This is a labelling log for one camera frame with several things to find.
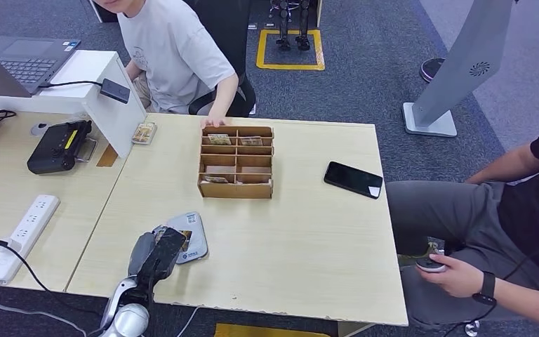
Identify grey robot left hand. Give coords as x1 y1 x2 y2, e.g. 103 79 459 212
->
127 225 173 277

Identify person's left hand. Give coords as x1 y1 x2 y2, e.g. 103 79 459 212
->
415 253 484 298
199 116 232 130

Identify white handheld clicker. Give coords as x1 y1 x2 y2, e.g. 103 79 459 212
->
415 257 448 274

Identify white grey card reader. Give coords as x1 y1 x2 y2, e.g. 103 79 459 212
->
164 211 209 265

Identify wooden card organizer box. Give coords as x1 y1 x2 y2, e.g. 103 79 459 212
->
197 125 275 200

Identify person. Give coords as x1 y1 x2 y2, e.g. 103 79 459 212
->
385 109 539 333
91 0 240 130

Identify black wristwatch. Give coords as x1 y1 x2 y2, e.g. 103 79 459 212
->
472 272 498 307

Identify black office chair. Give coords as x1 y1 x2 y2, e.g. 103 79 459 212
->
183 0 258 118

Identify white desk riser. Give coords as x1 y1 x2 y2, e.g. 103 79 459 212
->
0 49 147 159

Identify black adapter hub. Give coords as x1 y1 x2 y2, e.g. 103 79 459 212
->
100 78 132 104

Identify white power strip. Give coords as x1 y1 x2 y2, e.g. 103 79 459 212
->
0 194 61 286

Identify black humanoid robot legs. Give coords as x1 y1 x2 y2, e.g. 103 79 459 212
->
269 0 312 52

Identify black handheld controller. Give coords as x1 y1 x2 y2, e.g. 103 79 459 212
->
27 119 94 176

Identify black smartphone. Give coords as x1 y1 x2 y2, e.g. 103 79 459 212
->
324 161 385 200

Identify black cabinet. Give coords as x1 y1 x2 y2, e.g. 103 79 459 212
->
88 4 123 23

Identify small grey round puck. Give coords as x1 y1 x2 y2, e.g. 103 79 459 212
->
30 121 53 137

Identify grey laptop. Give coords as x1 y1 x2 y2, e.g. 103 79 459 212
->
0 33 83 98

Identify round black floor base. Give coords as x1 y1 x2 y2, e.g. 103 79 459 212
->
419 58 446 84

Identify grey kiosk stand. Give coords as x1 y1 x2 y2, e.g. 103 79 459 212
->
402 0 515 138

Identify black clicker cable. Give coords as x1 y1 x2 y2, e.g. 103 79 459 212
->
442 304 496 337

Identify thin white cable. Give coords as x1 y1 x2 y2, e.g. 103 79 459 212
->
176 305 201 337

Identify metal controller handle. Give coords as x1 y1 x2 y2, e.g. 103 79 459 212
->
74 137 98 164

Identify black plug with cable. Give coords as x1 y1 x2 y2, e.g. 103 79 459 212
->
0 239 107 322

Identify black hub cable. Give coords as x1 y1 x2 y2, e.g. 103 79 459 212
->
38 80 104 89

